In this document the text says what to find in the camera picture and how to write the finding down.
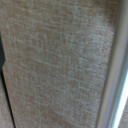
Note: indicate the blue black-padded gripper finger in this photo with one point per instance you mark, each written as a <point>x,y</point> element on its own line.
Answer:
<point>1,55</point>

